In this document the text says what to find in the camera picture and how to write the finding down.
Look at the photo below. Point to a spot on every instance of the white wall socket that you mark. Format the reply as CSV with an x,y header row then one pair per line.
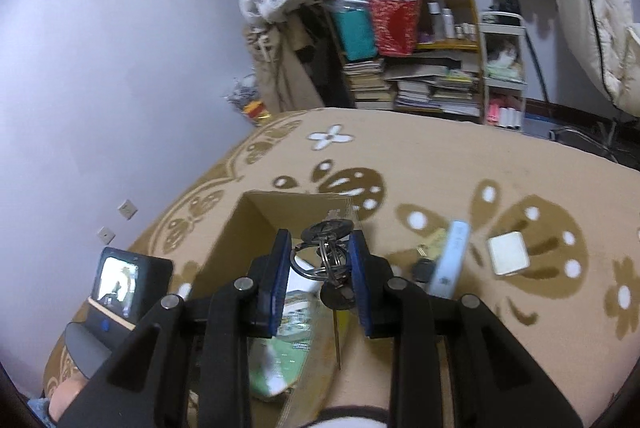
x,y
106,234
128,208

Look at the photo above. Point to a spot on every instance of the brown cardboard box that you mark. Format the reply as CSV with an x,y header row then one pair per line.
x,y
250,228

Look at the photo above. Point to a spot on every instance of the stack of old books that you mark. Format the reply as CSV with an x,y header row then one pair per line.
x,y
367,86

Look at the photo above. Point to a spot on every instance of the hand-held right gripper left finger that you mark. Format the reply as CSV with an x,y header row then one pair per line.
x,y
280,288

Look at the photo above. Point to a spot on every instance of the yellowish card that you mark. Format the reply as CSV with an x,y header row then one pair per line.
x,y
436,240

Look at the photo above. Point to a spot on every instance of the row of white bottles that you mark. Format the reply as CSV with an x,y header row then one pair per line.
x,y
447,23

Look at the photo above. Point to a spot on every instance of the pile of colourful bags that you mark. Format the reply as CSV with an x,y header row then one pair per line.
x,y
247,103

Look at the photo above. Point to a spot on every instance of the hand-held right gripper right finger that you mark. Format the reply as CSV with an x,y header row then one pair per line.
x,y
360,288

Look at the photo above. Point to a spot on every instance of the red gift bag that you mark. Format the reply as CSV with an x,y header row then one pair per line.
x,y
395,23

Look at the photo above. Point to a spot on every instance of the light blue white tube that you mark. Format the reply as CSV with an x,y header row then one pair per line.
x,y
450,253

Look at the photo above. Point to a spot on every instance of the black car key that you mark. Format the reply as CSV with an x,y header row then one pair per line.
x,y
423,269

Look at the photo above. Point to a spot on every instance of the white storage cart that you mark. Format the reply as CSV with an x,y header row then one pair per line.
x,y
505,68

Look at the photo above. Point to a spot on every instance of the beige flower printed blanket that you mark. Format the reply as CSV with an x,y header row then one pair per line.
x,y
450,168

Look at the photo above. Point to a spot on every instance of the metal chair base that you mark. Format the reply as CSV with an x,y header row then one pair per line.
x,y
600,138

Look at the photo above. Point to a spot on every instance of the bunch of metal keys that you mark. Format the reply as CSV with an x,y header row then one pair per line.
x,y
327,258

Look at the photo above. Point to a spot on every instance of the stack of magazines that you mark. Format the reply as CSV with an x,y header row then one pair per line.
x,y
440,91

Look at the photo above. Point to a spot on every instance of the person's left forearm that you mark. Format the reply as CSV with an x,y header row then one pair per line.
x,y
67,395

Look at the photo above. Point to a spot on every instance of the green printed packet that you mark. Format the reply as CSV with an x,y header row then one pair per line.
x,y
295,348

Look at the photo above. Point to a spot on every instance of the white square box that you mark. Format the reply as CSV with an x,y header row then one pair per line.
x,y
507,254

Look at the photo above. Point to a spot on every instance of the teal storage box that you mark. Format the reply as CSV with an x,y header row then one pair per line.
x,y
355,31

